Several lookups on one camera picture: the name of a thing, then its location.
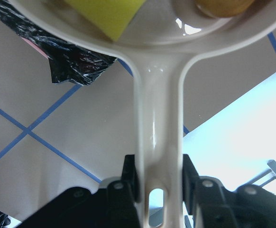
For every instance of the brown potato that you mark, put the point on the brown potato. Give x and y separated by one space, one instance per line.
223 8

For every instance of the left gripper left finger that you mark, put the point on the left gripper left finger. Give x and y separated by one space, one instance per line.
111 206

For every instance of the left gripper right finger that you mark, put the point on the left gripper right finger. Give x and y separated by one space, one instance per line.
213 206

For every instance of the yellow sponge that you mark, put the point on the yellow sponge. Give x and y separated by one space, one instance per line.
111 16

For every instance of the pink bin with black bag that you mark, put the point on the pink bin with black bag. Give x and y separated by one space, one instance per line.
67 61

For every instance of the beige plastic dustpan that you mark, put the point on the beige plastic dustpan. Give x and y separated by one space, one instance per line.
163 40

